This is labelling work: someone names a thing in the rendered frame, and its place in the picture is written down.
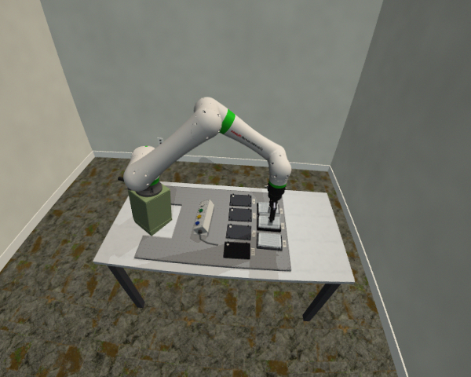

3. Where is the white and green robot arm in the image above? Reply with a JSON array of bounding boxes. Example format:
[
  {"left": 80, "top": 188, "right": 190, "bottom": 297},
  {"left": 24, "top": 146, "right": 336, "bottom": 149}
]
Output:
[{"left": 118, "top": 97, "right": 291, "bottom": 197}]

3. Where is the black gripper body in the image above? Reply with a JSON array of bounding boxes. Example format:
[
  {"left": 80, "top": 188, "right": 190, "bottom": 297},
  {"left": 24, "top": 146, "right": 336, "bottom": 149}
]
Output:
[{"left": 268, "top": 193, "right": 282, "bottom": 205}]

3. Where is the cream button panel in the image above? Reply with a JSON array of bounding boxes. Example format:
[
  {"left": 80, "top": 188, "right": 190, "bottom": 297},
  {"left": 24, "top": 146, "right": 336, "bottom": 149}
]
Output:
[{"left": 193, "top": 199, "right": 218, "bottom": 246}]

